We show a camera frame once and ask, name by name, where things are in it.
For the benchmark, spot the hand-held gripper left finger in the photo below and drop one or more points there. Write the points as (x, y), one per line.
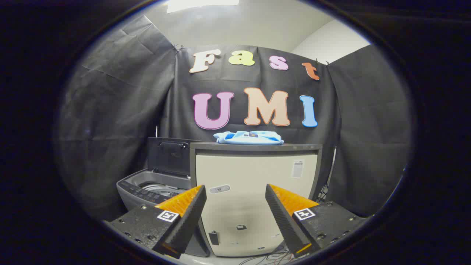
(186, 221)

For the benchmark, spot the grey washing machine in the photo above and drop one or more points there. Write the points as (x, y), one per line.
(134, 191)

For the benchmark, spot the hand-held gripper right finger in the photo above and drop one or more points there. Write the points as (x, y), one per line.
(285, 221)

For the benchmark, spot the black backdrop cloth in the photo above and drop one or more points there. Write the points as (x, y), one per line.
(125, 110)

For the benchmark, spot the light blue shirt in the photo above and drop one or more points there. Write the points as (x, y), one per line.
(250, 138)

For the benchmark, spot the beige cabinet with grey top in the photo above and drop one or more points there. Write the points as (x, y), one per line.
(243, 169)

